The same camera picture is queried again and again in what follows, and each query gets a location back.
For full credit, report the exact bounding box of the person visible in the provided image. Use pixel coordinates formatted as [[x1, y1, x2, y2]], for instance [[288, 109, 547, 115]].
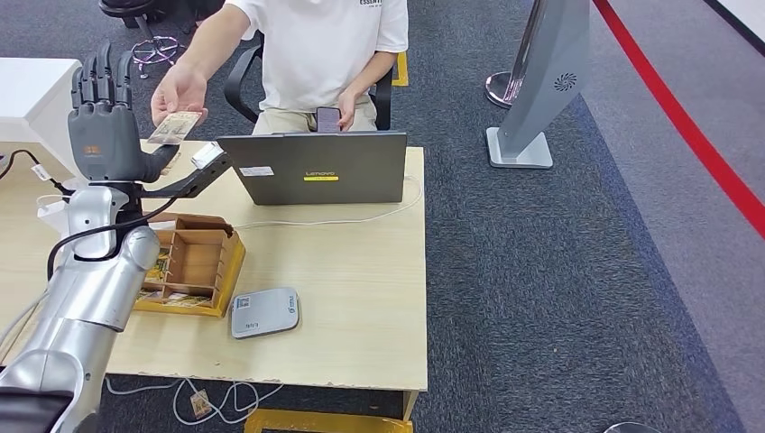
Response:
[[150, 0, 410, 135]]

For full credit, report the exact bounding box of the chrome stanchion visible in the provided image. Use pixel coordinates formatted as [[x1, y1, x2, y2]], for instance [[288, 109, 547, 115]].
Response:
[[484, 0, 548, 110]]

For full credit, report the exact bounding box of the grey card reader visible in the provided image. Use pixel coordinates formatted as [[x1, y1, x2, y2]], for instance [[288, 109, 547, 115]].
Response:
[[229, 287, 301, 341]]

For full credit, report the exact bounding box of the grey laptop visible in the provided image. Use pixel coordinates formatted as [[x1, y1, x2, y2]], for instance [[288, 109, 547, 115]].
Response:
[[216, 132, 409, 207]]

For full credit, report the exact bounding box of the black office chair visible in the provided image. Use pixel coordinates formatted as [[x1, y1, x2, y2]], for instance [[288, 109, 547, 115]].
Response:
[[224, 32, 396, 132]]

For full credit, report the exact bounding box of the person's right hand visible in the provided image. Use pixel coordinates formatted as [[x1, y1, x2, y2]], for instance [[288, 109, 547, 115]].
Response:
[[150, 62, 209, 128]]

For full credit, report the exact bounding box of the yellow box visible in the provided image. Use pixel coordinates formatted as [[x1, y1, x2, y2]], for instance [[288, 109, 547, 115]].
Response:
[[132, 238, 247, 319]]

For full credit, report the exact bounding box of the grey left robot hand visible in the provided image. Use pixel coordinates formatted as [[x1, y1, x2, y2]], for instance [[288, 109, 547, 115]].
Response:
[[67, 40, 180, 185]]

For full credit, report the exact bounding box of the black cable with plug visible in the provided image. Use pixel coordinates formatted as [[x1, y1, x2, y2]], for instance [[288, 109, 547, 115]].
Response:
[[0, 149, 76, 196]]

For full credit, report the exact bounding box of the dark smartphone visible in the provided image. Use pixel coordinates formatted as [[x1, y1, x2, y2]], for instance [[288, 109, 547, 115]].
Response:
[[315, 106, 343, 134]]

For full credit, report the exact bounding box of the white cabinet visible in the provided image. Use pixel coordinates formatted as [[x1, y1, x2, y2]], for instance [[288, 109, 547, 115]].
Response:
[[0, 58, 83, 180]]

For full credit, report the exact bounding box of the white floor cable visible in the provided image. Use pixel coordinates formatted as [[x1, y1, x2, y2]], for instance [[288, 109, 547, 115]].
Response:
[[104, 376, 285, 427]]

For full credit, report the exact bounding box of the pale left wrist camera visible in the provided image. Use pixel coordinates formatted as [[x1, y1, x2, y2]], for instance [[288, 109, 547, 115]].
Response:
[[190, 141, 226, 171]]

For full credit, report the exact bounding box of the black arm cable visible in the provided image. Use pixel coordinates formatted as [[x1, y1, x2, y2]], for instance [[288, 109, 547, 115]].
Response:
[[46, 197, 180, 283]]

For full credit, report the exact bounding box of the black stool chrome base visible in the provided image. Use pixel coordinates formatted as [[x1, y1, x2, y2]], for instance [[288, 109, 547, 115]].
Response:
[[98, 0, 187, 78]]

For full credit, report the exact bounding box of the black camera bracket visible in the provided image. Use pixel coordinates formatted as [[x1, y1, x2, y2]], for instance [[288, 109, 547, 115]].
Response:
[[140, 152, 233, 201]]

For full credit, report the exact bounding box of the grey kiosk stand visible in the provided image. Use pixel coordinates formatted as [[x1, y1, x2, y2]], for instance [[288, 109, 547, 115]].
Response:
[[485, 0, 593, 170]]

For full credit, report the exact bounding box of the person's left hand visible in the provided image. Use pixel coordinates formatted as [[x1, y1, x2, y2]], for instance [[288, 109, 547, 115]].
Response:
[[337, 89, 360, 133]]

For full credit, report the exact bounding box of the printed ID card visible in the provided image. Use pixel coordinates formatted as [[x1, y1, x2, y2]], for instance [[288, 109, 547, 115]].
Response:
[[146, 111, 203, 146]]

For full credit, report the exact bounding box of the white power strip cable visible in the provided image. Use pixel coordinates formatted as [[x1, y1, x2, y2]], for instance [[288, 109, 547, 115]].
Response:
[[0, 290, 49, 360]]

